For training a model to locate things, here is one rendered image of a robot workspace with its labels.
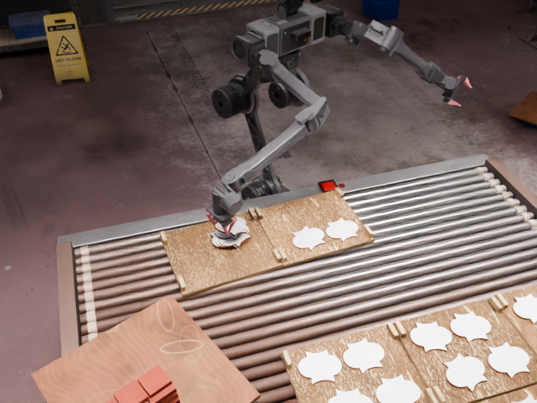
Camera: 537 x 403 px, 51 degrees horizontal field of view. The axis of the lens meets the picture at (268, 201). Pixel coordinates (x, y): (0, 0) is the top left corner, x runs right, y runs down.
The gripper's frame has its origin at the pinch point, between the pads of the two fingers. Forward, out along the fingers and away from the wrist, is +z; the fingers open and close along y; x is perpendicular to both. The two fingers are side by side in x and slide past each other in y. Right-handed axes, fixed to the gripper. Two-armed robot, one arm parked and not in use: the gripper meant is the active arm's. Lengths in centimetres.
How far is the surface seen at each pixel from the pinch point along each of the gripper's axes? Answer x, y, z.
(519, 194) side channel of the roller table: 116, 73, 11
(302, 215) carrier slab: 36.5, 11.4, 10.3
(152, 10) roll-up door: 252, -390, 99
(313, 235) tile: 29.6, 23.5, 9.3
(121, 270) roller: -36.2, -20.0, 11.5
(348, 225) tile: 45, 30, 9
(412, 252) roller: 53, 57, 12
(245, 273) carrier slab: -4.5, 17.8, 9.7
